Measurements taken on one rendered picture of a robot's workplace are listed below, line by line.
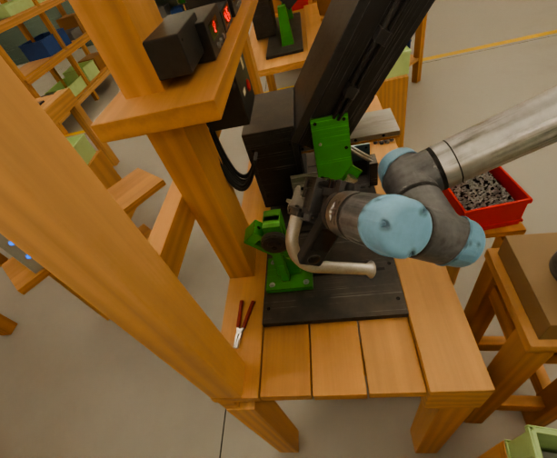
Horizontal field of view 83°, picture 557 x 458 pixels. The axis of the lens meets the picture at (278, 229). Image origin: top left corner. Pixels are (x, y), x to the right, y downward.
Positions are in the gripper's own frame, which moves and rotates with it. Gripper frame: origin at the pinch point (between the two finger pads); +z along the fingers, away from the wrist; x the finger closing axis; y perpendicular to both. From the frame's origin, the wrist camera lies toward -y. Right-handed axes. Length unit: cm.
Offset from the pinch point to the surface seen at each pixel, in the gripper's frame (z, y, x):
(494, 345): 29, -42, -114
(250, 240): 19.6, -11.6, 4.7
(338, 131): 25.9, 25.2, -17.1
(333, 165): 30.2, 15.2, -20.0
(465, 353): -11, -26, -47
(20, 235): -21.8, -8.2, 42.4
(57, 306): 201, -118, 98
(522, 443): -27, -36, -48
